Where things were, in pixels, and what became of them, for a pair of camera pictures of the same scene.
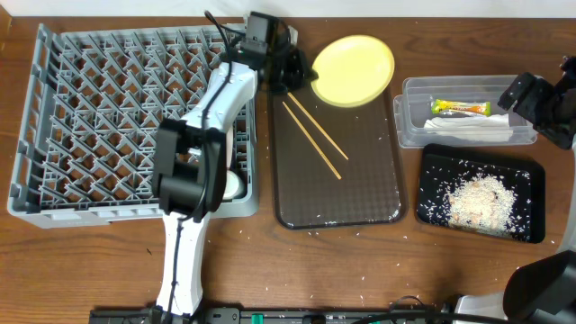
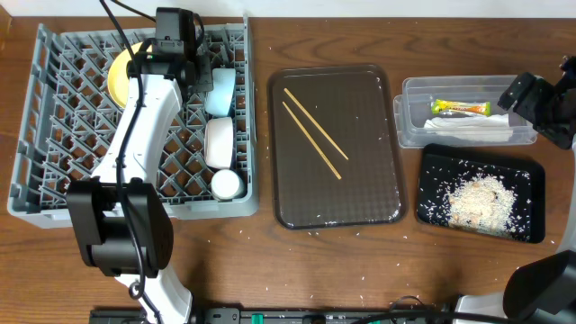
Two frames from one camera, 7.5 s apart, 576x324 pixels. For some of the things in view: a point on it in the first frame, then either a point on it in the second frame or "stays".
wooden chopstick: (320, 129) stays
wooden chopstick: (310, 138) stays
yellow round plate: (353, 70) -> (118, 77)
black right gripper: (526, 106) stays
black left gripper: (293, 68) -> (203, 76)
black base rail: (265, 315) stays
